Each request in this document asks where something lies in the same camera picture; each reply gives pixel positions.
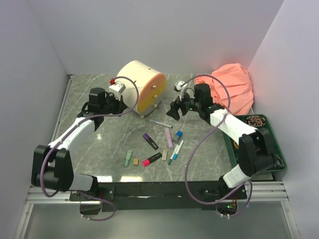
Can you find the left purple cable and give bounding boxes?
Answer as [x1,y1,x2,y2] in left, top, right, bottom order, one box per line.
[40,76,140,222]

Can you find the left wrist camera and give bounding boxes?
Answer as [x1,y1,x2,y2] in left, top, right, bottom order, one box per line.
[108,82,126,95]

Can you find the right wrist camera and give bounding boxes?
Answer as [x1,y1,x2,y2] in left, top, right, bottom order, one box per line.
[174,81,185,92]

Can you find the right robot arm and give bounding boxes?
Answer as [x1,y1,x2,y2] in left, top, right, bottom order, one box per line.
[166,81,277,198]

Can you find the green utility knife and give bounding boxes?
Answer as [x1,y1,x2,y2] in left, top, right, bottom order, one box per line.
[124,150,133,167]

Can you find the brown eraser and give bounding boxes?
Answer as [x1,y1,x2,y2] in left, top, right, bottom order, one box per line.
[133,158,139,165]

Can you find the coiled band top compartment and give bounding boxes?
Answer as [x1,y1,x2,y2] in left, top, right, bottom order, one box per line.
[245,115,266,127]

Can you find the round cream drawer cabinet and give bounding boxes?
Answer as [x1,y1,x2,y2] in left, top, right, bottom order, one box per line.
[117,60,166,117]

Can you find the purple highlighter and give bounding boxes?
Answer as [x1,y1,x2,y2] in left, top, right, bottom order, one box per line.
[143,133,159,150]

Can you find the pink cloth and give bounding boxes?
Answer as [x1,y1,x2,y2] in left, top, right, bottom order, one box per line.
[195,63,254,115]

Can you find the yellow rubber bands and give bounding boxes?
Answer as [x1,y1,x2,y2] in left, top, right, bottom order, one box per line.
[231,140,239,149]

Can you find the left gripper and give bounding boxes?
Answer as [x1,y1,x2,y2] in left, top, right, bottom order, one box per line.
[101,92,128,117]

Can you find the lilac correction tape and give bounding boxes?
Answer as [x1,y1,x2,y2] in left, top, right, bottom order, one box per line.
[165,127,173,148]

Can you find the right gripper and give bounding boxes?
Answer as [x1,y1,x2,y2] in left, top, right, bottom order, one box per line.
[166,89,201,121]

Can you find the pink highlighter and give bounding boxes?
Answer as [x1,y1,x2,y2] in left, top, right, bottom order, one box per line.
[142,152,162,167]

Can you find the green capped marker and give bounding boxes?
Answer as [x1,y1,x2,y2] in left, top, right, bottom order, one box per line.
[167,144,179,165]

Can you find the black base bar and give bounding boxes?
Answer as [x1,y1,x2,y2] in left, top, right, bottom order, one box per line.
[70,181,247,215]

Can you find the speckled beige eraser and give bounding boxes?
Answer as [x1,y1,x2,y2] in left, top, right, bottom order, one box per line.
[162,150,168,161]

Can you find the thin white pen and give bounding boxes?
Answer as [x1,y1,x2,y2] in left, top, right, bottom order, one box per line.
[149,120,173,128]

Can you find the blue capped marker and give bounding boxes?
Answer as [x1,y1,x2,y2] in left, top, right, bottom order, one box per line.
[173,140,184,160]

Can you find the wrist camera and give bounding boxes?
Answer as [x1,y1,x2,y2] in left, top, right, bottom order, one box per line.
[108,82,126,95]
[174,81,185,92]

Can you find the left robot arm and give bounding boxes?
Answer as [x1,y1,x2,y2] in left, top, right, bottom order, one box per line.
[31,83,127,200]

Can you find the blue grey glue stick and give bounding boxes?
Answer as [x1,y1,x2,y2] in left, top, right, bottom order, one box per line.
[172,131,183,143]

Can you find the green compartment tray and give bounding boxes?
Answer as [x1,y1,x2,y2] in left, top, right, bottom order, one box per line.
[223,114,287,174]

